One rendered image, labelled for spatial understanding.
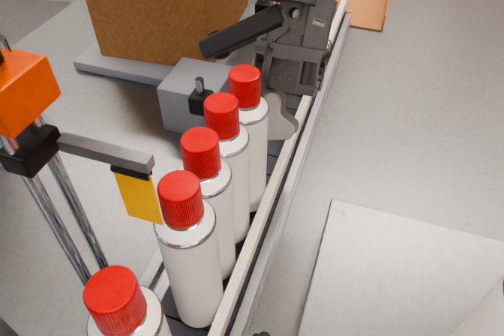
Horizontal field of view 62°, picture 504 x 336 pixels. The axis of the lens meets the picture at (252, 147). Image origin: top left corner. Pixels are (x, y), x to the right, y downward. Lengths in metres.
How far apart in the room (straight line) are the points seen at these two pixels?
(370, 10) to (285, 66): 0.66
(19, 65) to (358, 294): 0.40
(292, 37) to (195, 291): 0.31
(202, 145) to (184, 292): 0.14
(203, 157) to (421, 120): 0.54
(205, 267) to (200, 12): 0.52
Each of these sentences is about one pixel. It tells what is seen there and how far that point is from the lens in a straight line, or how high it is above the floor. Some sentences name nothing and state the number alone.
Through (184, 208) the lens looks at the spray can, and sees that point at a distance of 0.32.
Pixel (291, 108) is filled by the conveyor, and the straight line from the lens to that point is 0.71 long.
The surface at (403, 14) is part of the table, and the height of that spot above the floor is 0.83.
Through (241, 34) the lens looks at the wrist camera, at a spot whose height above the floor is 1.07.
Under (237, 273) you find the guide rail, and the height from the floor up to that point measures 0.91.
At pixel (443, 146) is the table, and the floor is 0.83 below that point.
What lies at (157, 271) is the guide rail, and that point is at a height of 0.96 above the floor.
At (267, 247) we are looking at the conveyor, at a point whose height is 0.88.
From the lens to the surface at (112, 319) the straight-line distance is 0.29.
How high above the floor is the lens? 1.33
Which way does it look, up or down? 44 degrees down
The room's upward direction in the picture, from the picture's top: straight up
